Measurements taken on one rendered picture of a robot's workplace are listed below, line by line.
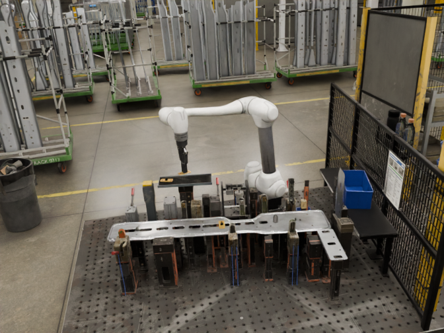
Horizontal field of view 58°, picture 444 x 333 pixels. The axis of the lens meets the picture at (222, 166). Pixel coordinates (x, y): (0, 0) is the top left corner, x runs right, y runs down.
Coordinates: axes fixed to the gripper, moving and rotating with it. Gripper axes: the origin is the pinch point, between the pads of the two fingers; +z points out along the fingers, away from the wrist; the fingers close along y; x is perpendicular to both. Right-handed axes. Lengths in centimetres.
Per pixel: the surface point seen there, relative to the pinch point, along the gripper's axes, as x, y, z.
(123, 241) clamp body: -53, 33, 20
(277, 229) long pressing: 34, 62, 26
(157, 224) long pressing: -28.5, 18.2, 26.0
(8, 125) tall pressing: -112, -375, 59
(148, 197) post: -25.2, -8.4, 20.1
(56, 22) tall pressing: 15, -725, -40
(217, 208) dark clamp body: 11.1, 24.5, 23.3
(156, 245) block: -37, 42, 23
